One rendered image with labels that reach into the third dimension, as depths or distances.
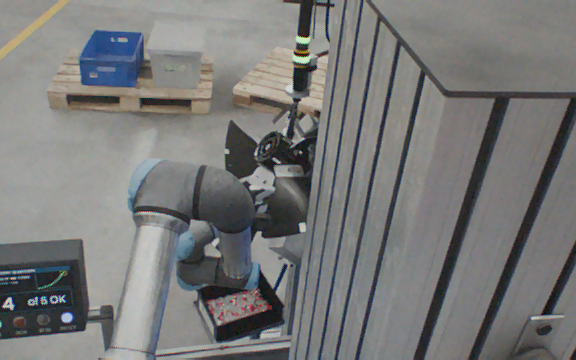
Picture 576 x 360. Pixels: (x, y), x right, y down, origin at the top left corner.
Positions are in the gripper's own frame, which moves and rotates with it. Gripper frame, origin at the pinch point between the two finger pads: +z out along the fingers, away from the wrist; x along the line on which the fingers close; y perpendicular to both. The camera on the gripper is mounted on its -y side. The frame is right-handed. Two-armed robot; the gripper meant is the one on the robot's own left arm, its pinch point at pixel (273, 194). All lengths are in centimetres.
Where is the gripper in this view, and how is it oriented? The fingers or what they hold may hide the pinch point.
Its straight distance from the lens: 167.5
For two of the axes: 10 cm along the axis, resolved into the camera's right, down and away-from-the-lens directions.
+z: 6.5, -3.9, 6.5
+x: 0.0, 8.6, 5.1
